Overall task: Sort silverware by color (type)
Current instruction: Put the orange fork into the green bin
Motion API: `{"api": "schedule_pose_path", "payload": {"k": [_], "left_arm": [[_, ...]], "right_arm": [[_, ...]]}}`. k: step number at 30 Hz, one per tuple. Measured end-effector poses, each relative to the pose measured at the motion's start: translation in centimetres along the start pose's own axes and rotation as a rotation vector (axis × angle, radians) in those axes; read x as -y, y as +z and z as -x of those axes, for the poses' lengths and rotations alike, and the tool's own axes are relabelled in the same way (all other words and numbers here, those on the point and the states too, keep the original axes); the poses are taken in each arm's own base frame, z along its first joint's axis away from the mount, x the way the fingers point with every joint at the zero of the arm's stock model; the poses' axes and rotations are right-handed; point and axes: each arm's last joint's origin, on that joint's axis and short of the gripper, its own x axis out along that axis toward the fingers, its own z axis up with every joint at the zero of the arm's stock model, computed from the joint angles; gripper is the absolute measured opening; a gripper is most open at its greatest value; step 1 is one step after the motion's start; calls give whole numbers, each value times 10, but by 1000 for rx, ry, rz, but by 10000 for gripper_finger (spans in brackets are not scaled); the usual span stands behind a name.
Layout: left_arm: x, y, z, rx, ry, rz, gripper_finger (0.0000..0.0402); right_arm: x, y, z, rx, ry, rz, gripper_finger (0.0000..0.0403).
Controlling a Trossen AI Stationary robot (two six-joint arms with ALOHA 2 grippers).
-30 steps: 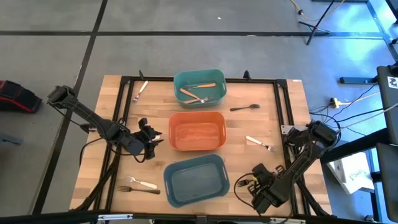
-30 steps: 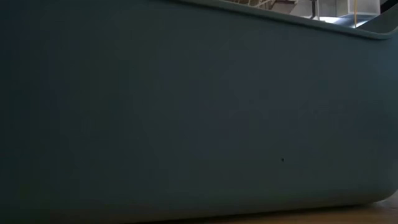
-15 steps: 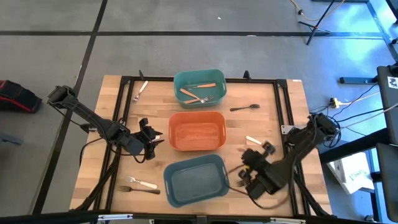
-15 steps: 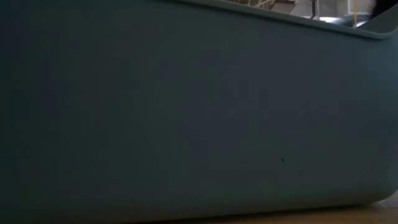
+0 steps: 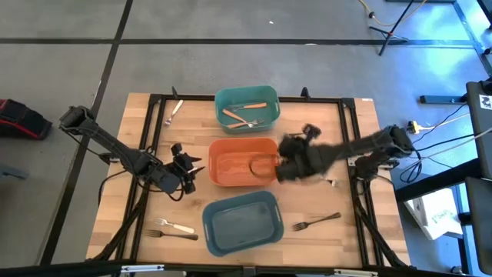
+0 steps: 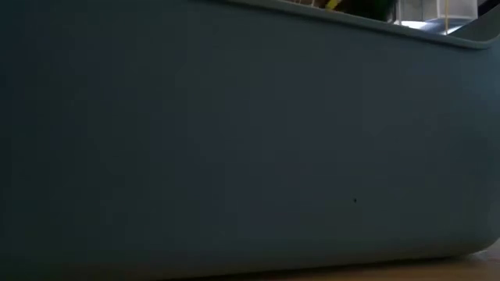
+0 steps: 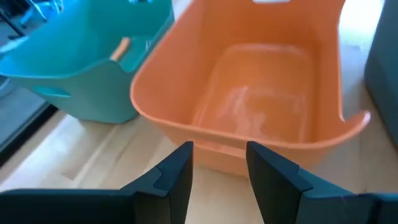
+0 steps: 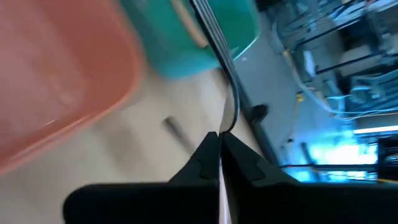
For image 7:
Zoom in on teal plastic bin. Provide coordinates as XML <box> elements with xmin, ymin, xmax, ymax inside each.
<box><xmin>0</xmin><ymin>0</ymin><xmax>175</xmax><ymax>124</ymax></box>

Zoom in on orange plastic bin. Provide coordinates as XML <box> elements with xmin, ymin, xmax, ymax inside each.
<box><xmin>129</xmin><ymin>0</ymin><xmax>372</xmax><ymax>179</ymax></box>

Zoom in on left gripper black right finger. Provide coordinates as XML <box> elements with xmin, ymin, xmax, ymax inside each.
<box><xmin>246</xmin><ymin>141</ymin><xmax>398</xmax><ymax>224</ymax></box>

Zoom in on dark tripod stand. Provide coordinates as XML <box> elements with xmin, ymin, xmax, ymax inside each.
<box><xmin>0</xmin><ymin>0</ymin><xmax>47</xmax><ymax>40</ymax></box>

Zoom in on dark blue plastic bin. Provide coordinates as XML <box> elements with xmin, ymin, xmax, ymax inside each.
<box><xmin>364</xmin><ymin>0</ymin><xmax>398</xmax><ymax>147</ymax></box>

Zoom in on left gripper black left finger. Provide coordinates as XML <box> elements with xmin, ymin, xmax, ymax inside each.
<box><xmin>0</xmin><ymin>141</ymin><xmax>195</xmax><ymax>224</ymax></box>

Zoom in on black aluminium table frame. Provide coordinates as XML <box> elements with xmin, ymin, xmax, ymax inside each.
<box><xmin>0</xmin><ymin>101</ymin><xmax>59</xmax><ymax>166</ymax></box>

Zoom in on fork with orange handle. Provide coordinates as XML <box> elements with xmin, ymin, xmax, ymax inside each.
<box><xmin>109</xmin><ymin>36</ymin><xmax>132</xmax><ymax>62</ymax></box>

